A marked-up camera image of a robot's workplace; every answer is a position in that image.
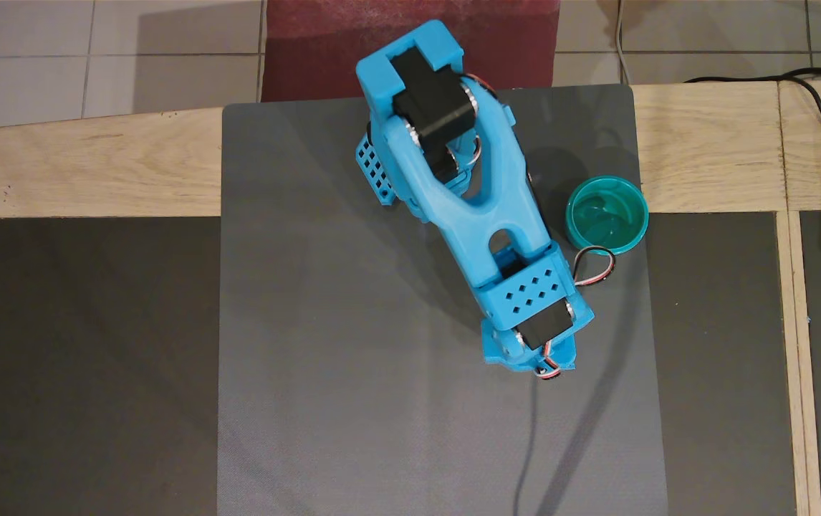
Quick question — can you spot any dark red rug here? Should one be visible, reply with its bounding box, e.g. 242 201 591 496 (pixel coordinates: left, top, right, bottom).
261 0 560 103

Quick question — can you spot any thick black cable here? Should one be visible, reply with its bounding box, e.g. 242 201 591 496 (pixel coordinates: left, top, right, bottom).
681 67 821 516

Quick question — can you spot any teal plastic cup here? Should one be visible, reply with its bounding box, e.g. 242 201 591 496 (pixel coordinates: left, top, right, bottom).
565 176 650 257

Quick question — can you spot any red white black servo cable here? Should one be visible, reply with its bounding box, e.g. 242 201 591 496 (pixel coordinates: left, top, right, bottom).
534 344 563 381
572 246 617 288

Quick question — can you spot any gray rubber mat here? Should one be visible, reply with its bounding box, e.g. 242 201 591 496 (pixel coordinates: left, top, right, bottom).
216 84 669 516

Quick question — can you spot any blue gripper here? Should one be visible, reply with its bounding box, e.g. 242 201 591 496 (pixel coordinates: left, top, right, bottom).
481 319 578 374

